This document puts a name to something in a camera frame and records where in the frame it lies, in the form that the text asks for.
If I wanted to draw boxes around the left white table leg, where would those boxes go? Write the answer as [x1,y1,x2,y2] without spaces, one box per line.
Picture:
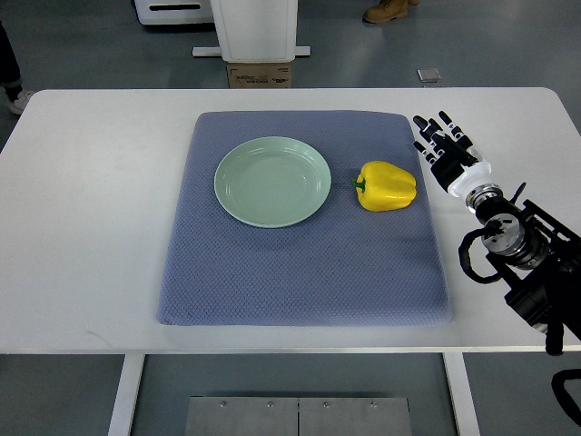
[108,353,145,436]

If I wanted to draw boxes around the brown cardboard box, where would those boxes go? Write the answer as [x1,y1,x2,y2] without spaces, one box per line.
[226,63,291,89]

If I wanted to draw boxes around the metal base plate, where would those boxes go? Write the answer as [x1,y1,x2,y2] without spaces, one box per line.
[185,397,412,435]

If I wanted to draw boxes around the grey floor plate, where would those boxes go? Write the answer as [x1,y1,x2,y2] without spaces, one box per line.
[417,68,442,84]

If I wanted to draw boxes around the light green plate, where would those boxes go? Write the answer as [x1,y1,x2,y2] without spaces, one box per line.
[214,136,331,228]

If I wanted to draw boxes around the person leg with white sneaker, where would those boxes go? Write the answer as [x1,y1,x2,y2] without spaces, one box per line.
[1,25,34,115]

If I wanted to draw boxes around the tan work boot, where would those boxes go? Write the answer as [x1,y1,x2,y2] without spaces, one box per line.
[362,0,420,25]

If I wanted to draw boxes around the blue textured mat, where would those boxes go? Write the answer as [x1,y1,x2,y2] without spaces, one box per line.
[157,111,452,326]

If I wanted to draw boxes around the white cabinet with slot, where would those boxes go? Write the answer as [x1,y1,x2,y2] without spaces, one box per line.
[133,0,213,25]

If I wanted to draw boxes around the yellow bell pepper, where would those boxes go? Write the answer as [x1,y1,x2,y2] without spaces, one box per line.
[352,161,417,212]

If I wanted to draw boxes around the white pedestal base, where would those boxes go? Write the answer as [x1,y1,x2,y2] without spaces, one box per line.
[192,0,311,64]

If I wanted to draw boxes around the white table leg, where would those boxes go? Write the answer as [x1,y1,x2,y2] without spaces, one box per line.
[443,352,480,436]
[108,353,145,436]

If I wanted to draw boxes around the right white table leg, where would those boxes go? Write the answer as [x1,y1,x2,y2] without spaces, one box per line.
[443,352,480,436]

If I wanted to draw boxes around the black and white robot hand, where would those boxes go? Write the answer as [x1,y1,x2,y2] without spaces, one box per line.
[412,111,492,200]

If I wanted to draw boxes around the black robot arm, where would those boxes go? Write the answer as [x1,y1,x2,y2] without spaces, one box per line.
[458,183,580,356]

